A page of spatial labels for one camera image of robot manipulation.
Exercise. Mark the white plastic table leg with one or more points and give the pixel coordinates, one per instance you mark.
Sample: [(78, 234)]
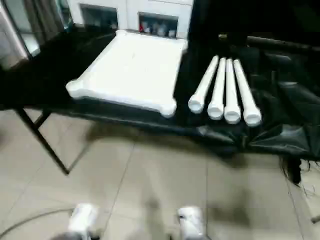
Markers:
[(246, 95), (203, 83), (231, 92), (218, 87)]

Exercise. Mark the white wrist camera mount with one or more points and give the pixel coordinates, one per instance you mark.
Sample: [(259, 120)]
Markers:
[(191, 222), (82, 217)]

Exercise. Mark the black metal table frame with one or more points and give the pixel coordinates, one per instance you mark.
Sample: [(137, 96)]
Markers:
[(37, 130)]

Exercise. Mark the grey curtain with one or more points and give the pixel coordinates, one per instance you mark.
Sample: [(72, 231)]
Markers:
[(47, 17)]

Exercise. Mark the long black rod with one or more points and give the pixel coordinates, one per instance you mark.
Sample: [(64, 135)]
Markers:
[(275, 43)]

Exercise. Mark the white plastic table top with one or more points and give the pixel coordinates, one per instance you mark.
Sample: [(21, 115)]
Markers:
[(130, 70)]

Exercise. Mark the white glass-door cabinet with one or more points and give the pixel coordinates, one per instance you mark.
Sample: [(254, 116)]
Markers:
[(130, 10)]

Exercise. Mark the grey glass door frame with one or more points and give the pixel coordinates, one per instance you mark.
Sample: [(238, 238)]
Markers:
[(15, 30)]

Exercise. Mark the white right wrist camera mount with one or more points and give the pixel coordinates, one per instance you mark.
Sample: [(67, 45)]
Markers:
[(191, 222)]

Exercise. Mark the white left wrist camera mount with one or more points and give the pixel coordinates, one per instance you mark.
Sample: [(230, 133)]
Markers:
[(82, 217)]

